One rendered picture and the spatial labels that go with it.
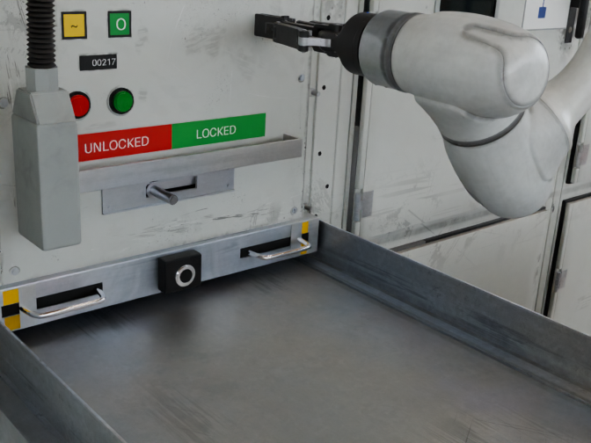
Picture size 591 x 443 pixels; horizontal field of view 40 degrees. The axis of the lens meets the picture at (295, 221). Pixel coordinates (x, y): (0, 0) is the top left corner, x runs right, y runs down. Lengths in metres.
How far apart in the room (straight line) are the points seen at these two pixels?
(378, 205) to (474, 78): 0.65
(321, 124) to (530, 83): 0.55
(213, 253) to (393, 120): 0.43
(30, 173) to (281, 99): 0.43
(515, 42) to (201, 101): 0.46
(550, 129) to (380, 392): 0.36
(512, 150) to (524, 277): 1.00
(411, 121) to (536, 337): 0.53
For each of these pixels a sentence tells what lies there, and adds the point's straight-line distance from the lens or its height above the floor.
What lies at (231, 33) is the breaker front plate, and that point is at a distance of 1.15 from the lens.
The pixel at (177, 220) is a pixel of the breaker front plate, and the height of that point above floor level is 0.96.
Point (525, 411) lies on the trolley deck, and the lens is 1.00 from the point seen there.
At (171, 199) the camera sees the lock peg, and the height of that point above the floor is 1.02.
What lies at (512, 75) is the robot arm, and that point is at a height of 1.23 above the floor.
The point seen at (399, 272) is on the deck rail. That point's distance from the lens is 1.22.
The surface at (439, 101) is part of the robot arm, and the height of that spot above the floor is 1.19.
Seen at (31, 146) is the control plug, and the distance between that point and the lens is 0.93.
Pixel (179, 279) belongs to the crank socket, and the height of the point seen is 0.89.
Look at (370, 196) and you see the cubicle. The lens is 1.44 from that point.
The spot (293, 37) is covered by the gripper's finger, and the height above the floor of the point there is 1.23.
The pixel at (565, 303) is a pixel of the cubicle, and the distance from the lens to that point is 2.14.
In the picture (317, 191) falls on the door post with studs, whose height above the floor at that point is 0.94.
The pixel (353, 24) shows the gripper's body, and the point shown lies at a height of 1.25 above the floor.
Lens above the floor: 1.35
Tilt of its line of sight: 19 degrees down
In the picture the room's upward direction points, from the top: 3 degrees clockwise
